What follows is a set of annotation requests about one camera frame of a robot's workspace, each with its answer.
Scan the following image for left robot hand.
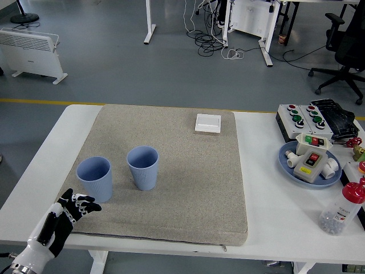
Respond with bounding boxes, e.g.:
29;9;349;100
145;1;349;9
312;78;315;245
11;188;103;273

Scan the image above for light blue ribbed cup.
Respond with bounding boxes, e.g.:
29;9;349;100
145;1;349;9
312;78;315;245
76;156;113;204

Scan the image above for darker blue ribbed cup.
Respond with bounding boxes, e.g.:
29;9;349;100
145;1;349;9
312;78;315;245
126;145;160;191

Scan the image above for grey-brown mat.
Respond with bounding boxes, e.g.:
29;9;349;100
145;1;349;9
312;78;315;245
48;103;249;247

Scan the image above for black fan stand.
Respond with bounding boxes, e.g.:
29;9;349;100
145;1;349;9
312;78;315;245
10;0;40;24

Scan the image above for white table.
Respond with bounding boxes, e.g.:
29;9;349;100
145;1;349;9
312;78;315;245
0;104;365;274

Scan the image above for white desk leg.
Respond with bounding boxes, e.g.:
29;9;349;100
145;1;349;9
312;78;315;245
143;0;157;45
258;0;282;67

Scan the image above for white pipe fitting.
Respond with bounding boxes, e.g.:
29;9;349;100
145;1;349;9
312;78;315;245
322;158;340;180
285;150;299;169

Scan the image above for grey four-button control box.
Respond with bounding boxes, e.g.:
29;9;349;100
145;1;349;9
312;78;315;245
298;104;334;140
275;104;314;143

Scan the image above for blue plate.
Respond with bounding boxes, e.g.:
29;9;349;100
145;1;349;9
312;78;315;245
278;140;343;190

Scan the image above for clear bottle red cap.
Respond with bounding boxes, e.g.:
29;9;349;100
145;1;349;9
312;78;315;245
318;177;365;236

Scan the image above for black plastic tray stack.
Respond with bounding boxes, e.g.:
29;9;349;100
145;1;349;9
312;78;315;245
310;98;360;140

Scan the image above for emergency stop button box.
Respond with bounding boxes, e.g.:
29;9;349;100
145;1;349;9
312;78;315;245
340;160;365;189

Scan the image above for black-legged desk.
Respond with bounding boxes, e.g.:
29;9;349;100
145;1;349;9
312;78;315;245
278;0;360;37

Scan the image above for black office chair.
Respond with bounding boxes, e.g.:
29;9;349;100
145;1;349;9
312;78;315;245
307;0;365;106

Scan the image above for white wall switch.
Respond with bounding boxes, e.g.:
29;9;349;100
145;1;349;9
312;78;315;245
194;113;222;133

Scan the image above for black cable bundle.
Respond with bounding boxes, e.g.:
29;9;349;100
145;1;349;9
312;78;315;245
186;0;229;57

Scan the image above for white cable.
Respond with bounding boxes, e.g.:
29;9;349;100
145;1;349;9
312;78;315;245
182;0;246;61

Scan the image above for cream two-button switch box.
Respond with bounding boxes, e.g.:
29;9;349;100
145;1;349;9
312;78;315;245
293;150;329;183

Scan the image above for cream three-button switch box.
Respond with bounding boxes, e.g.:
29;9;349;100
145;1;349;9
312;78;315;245
295;132;334;156

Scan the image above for long black cable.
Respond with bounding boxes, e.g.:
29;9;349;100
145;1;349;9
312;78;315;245
241;45;327;71

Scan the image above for brass valve red handle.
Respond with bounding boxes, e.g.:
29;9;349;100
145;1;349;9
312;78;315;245
346;137;365;162

